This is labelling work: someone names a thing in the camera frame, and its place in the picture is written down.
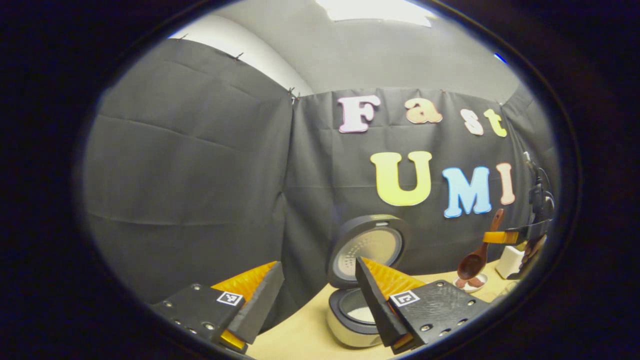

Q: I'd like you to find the brown wooden spoon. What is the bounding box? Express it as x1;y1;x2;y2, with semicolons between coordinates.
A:
457;208;505;281

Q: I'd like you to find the black silver rice cooker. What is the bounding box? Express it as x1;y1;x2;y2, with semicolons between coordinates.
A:
326;215;408;348

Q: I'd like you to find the large ceiling light panel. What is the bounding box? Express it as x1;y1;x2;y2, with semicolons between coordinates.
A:
315;0;433;26

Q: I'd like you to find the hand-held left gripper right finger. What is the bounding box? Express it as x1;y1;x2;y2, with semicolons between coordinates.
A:
355;257;493;355

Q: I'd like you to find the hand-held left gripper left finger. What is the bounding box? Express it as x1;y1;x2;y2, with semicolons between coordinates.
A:
150;261;285;355

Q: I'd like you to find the white toaster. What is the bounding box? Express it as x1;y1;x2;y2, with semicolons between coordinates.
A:
495;245;526;280

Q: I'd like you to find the black backdrop cloth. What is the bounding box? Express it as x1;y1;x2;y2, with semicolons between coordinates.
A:
82;39;561;331

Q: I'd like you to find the white round plate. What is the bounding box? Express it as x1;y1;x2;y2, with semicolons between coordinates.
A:
452;272;488;293

